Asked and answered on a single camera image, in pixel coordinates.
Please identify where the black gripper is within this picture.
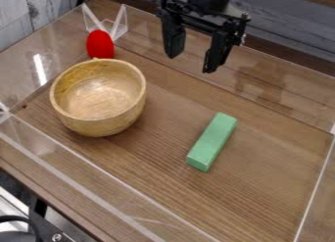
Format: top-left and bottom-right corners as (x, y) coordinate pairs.
(158, 0), (251, 73)

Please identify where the red strawberry toy green leaf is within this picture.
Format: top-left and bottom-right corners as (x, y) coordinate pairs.
(87, 29), (115, 59)

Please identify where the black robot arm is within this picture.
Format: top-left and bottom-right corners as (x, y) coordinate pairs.
(158, 0), (251, 73)

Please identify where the wooden bowl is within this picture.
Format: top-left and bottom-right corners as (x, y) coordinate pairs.
(50, 59), (147, 137)

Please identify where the green rectangular block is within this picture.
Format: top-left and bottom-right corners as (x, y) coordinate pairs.
(186, 113), (238, 171)

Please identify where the clear acrylic corner bracket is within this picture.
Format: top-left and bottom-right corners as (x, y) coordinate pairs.
(82, 4), (128, 41)

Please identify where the black metal table bracket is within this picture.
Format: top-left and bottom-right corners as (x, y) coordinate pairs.
(30, 196), (87, 242)

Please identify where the black cable at bottom left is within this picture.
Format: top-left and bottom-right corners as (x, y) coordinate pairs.
(0, 215), (43, 242)

